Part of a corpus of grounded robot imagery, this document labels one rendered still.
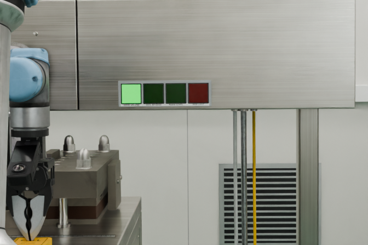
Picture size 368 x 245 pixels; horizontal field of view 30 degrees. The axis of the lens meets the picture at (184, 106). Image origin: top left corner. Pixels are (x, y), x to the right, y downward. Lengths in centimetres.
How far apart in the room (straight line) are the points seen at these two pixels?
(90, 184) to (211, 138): 272
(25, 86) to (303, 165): 107
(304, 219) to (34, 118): 102
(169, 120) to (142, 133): 18
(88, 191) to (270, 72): 62
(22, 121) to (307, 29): 87
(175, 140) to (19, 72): 306
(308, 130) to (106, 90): 60
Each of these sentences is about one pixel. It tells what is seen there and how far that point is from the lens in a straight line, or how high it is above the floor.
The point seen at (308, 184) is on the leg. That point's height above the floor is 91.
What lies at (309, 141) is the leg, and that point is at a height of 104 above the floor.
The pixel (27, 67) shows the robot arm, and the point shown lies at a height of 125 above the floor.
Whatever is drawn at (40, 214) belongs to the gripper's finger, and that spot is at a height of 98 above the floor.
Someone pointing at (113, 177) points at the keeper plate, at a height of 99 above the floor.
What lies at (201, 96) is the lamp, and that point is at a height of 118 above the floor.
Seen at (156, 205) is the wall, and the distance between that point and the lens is 426.
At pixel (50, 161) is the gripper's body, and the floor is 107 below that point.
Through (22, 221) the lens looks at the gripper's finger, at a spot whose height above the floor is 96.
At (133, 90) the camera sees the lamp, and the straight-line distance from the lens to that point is 185.
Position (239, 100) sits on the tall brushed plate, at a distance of 185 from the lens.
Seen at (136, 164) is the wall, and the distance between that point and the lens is 423.
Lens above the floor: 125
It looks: 3 degrees down
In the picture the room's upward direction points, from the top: 1 degrees counter-clockwise
